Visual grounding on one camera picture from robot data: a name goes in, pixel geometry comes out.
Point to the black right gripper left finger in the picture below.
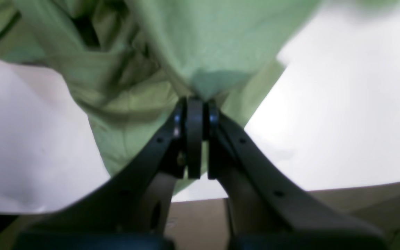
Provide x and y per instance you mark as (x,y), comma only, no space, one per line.
(129,211)

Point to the green t-shirt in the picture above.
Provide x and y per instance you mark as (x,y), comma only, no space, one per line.
(127,62)

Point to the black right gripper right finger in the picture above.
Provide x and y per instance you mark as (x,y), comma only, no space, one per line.
(267,211)

